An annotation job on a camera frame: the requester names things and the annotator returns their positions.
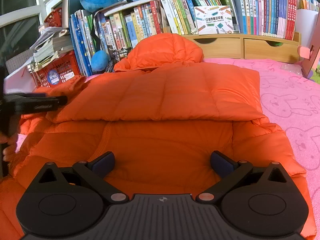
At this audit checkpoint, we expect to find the orange down jacket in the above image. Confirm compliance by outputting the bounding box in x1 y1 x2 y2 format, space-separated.
0 32 317 240

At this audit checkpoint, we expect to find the person's left hand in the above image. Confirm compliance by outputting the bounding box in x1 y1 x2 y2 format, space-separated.
1 133 18 162

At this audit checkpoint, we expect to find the red plastic crate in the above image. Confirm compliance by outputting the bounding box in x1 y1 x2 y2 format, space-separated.
30 8 80 87

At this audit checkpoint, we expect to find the stack of papers and books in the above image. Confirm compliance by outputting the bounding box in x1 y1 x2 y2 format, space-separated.
27 27 73 73

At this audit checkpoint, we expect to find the pink bunny print blanket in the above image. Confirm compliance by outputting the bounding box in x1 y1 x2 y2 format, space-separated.
15 57 320 240

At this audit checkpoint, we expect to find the blue plush ball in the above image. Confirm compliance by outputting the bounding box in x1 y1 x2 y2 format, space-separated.
91 50 110 72

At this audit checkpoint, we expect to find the row of upright books left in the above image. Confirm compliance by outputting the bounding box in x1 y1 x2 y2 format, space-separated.
68 0 166 76

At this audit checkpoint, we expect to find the row of upright books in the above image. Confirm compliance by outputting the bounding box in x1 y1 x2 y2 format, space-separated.
68 0 166 76
161 0 297 40

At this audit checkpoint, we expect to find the miniature black bicycle model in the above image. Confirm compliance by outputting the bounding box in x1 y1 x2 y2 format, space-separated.
105 47 132 73

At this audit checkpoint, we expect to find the pink cardboard stand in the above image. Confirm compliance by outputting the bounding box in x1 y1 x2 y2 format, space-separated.
296 9 319 81

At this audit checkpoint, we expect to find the wooden desk drawer organizer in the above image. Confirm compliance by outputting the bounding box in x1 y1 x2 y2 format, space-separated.
184 32 302 63

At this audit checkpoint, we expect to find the white label printer box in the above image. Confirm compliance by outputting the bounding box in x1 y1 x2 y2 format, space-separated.
194 5 234 35

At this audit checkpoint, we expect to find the row of upright books right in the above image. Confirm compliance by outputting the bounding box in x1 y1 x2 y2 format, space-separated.
161 0 297 40

